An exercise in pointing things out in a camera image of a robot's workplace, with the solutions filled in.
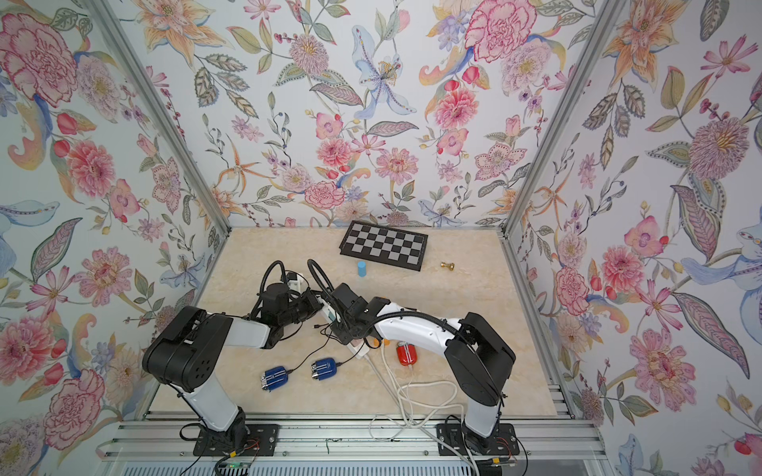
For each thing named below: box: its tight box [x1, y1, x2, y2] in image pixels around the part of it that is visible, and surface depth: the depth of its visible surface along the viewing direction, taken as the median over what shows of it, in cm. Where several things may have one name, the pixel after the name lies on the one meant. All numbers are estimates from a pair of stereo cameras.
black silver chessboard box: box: [339, 220, 429, 272], surface depth 113 cm
